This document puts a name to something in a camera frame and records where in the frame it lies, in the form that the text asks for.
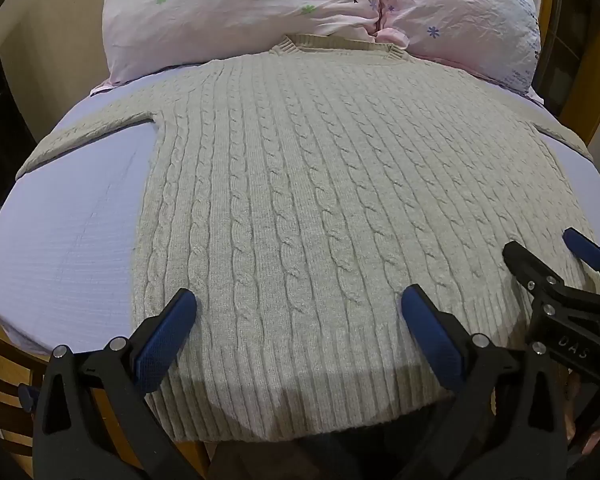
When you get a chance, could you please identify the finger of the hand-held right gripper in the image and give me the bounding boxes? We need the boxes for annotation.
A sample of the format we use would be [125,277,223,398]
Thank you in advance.
[502,241,562,312]
[562,227,600,287]

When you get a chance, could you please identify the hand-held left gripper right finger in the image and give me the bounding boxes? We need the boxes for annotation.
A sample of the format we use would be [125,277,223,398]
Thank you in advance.
[395,284,572,480]

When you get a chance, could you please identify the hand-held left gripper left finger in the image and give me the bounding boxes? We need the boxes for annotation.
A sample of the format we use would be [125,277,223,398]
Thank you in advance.
[31,288,199,480]

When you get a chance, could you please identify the beige cable-knit sweater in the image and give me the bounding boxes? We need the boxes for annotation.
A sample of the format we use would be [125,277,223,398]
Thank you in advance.
[16,34,600,444]

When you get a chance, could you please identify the lavender bed sheet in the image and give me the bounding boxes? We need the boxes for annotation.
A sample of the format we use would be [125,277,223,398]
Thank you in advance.
[0,67,600,357]

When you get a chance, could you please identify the wooden headboard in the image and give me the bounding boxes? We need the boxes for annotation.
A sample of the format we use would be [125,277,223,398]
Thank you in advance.
[530,0,600,147]

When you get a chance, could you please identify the pink floral pillow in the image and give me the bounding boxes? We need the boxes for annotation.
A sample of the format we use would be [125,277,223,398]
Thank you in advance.
[379,0,542,97]
[101,0,387,87]

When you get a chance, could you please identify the wooden bed frame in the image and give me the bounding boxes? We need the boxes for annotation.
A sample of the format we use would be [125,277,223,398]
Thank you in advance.
[0,296,212,480]

